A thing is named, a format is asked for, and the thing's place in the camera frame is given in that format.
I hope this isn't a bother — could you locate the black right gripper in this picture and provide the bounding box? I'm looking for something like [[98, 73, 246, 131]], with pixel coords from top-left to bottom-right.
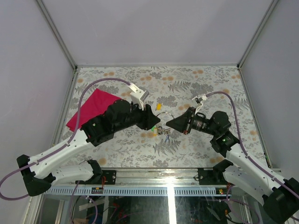
[[166, 107, 218, 136]]

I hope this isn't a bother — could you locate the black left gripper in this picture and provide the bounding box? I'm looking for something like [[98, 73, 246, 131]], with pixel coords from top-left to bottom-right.
[[114, 101, 161, 133]]

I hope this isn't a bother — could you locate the large silver keyring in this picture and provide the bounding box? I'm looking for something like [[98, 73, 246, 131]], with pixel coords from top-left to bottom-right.
[[157, 112, 174, 125]]

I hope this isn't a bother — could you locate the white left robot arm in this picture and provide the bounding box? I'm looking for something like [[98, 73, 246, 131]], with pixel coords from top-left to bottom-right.
[[17, 100, 160, 196]]

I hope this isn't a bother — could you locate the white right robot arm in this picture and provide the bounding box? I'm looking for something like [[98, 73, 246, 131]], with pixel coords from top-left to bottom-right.
[[166, 107, 299, 224]]

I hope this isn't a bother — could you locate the floral table mat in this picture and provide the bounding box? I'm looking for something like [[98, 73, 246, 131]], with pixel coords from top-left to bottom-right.
[[64, 66, 267, 168]]

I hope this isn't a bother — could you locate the red cloth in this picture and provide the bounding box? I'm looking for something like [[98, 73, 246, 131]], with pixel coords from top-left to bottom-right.
[[78, 89, 121, 129]]

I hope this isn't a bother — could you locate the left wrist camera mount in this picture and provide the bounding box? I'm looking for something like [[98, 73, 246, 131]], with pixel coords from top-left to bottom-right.
[[128, 83, 149, 111]]

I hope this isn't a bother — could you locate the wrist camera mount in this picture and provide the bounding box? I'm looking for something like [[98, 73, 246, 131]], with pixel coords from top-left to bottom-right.
[[128, 83, 149, 111], [192, 94, 207, 114]]

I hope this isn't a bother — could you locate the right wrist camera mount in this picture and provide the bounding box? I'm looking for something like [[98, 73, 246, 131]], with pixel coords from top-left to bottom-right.
[[192, 94, 207, 114]]

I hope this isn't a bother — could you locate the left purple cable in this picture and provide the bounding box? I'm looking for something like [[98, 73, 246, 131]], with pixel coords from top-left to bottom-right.
[[0, 78, 134, 200]]

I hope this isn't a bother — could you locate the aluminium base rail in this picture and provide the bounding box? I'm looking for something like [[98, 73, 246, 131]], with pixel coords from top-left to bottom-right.
[[35, 167, 287, 187]]

